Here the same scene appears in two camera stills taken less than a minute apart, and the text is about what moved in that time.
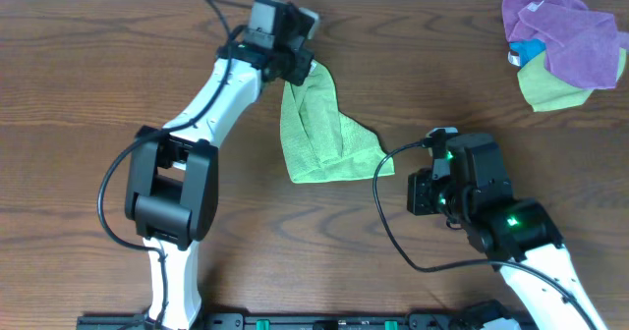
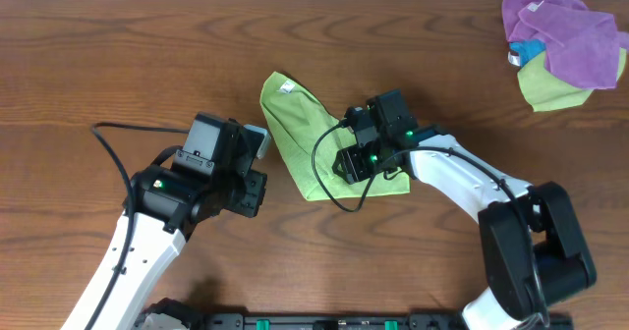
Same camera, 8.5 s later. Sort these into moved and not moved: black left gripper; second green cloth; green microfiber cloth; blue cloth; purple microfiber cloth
Moved: green microfiber cloth; black left gripper
Not moved: purple microfiber cloth; second green cloth; blue cloth
